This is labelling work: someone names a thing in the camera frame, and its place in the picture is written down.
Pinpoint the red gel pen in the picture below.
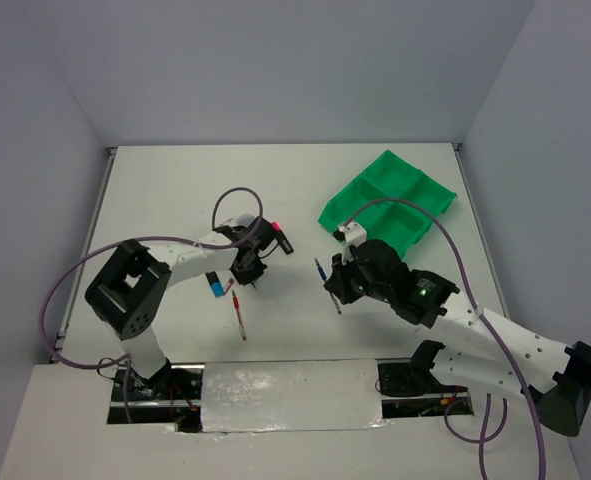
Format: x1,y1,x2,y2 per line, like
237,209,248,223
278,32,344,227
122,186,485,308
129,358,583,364
231,290,247,341

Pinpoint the blue gel pen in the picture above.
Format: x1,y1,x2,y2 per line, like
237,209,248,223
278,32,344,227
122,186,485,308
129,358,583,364
314,257,344,315

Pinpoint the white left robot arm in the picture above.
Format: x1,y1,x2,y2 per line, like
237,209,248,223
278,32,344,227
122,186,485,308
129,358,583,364
85,216,280,399

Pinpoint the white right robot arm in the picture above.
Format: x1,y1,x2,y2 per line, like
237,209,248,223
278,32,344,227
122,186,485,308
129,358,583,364
324,240,591,437

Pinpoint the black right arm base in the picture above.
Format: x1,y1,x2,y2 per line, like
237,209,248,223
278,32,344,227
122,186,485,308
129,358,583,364
374,340,473,420

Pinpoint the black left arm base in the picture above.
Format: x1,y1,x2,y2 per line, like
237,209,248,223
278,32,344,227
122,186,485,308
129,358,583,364
100,364,205,433

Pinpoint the red pen cap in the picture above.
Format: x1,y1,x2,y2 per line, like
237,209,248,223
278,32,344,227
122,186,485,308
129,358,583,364
224,278,235,295

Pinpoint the blue-capped black highlighter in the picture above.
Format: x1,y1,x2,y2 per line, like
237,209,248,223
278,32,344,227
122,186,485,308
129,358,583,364
205,271,224,298

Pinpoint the pink-capped black highlighter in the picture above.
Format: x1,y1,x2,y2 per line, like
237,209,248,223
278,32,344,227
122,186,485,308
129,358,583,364
271,221,294,255

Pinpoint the clear jar of paper clips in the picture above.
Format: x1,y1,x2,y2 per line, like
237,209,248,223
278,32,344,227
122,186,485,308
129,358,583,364
235,214,257,229

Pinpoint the green compartment tray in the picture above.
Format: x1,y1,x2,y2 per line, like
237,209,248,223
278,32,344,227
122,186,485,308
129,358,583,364
317,149,459,261

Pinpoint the silver tape sheet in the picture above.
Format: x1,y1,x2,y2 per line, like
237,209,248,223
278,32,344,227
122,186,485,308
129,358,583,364
201,359,385,433

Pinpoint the right aluminium table rail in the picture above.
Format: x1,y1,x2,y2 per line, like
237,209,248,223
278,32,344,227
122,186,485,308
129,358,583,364
451,143,511,319

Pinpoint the aluminium table edge rail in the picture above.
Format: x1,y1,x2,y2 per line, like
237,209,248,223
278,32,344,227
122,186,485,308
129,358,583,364
54,146,118,351

